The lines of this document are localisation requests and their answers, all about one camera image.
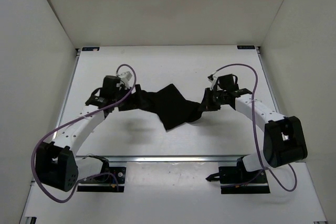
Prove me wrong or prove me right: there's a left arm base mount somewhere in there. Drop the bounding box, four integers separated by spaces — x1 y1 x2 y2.
77 163 127 193

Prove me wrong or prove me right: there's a purple cable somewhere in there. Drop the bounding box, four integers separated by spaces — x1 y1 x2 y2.
30 63 136 204
214 63 299 192

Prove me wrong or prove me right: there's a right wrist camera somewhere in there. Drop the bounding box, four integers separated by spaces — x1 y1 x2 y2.
207 71 218 90

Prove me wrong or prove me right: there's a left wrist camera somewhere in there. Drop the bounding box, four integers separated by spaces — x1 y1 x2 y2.
117 71 132 90

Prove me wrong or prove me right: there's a blue label sticker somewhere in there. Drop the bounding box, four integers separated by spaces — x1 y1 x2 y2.
81 47 100 51
237 45 256 50

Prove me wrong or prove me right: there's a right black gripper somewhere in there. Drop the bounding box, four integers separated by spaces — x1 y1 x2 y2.
198 88 226 112

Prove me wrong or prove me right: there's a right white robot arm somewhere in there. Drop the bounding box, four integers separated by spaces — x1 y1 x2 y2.
199 74 308 182

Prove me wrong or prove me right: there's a right blue label sticker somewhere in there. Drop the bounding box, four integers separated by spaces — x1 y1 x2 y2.
237 45 256 50

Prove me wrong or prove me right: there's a black skirt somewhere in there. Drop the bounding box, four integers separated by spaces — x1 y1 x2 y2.
118 83 203 131

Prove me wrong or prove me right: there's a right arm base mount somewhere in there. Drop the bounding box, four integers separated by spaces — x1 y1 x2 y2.
205 161 270 195

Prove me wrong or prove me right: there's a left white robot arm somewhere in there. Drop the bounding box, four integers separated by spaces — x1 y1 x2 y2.
32 71 136 192

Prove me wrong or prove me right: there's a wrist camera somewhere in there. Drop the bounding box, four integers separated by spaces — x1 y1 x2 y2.
117 71 132 90
207 71 218 90

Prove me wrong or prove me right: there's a left blue label sticker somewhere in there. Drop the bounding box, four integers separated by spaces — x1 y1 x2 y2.
81 47 100 51

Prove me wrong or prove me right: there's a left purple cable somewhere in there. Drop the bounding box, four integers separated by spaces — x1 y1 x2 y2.
30 63 136 204

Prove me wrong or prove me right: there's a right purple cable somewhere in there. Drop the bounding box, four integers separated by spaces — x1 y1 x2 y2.
214 63 299 192

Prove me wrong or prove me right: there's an aluminium rail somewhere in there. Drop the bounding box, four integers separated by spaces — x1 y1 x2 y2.
78 154 247 163

